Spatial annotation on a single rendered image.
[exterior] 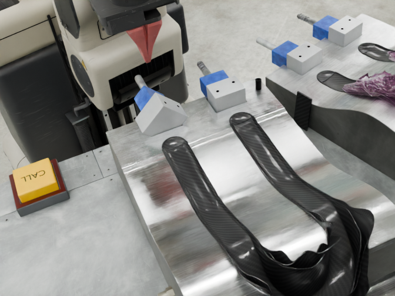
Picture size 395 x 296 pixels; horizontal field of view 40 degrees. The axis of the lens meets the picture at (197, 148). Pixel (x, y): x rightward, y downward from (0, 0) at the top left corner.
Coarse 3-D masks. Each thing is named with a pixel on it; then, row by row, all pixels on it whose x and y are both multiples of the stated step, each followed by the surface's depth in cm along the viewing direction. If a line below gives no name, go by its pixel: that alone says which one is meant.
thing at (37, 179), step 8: (40, 160) 87; (48, 160) 87; (24, 168) 87; (32, 168) 86; (40, 168) 86; (48, 168) 86; (16, 176) 85; (24, 176) 85; (32, 176) 85; (40, 176) 85; (48, 176) 85; (16, 184) 84; (24, 184) 84; (32, 184) 84; (40, 184) 84; (48, 184) 84; (56, 184) 84; (24, 192) 83; (32, 192) 83; (40, 192) 84; (48, 192) 85; (24, 200) 84
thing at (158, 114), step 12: (144, 84) 87; (144, 96) 83; (156, 96) 80; (144, 108) 81; (156, 108) 79; (168, 108) 79; (180, 108) 82; (144, 120) 80; (156, 120) 79; (168, 120) 80; (180, 120) 81; (144, 132) 80; (156, 132) 81
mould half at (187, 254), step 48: (144, 144) 80; (192, 144) 79; (240, 144) 78; (288, 144) 77; (144, 192) 74; (240, 192) 72; (336, 192) 66; (192, 240) 65; (288, 240) 60; (384, 240) 59; (192, 288) 57; (240, 288) 57; (384, 288) 63
